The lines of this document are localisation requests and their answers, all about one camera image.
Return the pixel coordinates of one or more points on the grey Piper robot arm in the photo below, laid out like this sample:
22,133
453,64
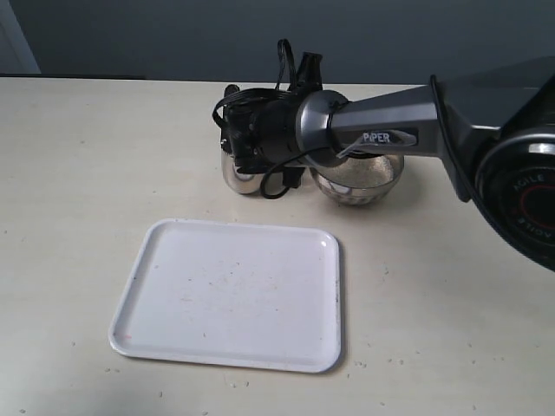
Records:
493,132

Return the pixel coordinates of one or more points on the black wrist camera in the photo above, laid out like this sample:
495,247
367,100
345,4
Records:
236,138

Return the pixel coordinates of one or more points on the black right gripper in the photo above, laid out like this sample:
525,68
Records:
276,131

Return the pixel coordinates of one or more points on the steel bowl of rice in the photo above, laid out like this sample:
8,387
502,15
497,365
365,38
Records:
359,181

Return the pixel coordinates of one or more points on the white rectangular plastic tray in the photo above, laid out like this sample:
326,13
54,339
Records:
235,295

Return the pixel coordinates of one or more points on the small steel cup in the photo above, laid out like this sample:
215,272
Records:
241,183

